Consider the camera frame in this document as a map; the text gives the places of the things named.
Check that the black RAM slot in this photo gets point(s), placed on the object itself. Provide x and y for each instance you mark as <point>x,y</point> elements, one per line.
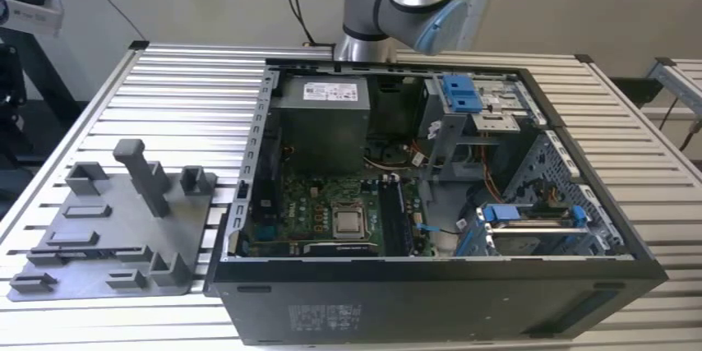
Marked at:
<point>393,215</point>
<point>386,215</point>
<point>399,215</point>

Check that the black metal stand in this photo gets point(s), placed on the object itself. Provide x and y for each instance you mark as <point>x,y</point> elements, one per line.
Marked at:
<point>47,79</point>

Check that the grey parts rack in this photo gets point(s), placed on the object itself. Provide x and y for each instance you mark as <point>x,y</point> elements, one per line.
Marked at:
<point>126,236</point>

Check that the grey power supply unit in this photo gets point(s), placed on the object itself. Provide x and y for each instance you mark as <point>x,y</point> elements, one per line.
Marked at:
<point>323,137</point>

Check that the teal motherboard connector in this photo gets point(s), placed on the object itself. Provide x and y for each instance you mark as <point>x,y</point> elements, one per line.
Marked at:
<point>265,233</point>

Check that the green motherboard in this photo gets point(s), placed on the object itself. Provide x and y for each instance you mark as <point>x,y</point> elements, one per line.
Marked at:
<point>297,199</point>

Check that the metal CPU socket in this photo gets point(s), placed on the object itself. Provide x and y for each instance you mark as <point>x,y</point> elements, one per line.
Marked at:
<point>346,204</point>

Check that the silver CPU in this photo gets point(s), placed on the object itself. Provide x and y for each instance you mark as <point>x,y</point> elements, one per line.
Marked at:
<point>349,224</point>

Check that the black graphics card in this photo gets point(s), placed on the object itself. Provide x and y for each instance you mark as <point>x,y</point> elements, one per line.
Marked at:
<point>341,249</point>

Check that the blue plastic drive latch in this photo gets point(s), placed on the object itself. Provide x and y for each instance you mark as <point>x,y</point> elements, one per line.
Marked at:
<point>458,90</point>

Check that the white motherboard power connector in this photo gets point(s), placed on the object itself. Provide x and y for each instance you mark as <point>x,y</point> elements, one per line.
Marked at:
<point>418,218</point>

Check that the black PC case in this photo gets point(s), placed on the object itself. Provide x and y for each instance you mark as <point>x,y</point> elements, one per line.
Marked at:
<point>383,306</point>

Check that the grey metal drive cage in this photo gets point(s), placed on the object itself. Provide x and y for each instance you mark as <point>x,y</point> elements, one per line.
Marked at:
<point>497,123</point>

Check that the blue disk carrier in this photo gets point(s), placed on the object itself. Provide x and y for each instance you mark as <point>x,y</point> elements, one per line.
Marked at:
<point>502,213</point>

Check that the metal disk bay cage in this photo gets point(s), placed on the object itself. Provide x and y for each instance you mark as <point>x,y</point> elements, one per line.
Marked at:
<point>526,227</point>

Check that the aluminium side table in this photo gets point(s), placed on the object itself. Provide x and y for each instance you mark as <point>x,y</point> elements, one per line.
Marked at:
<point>680,79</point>

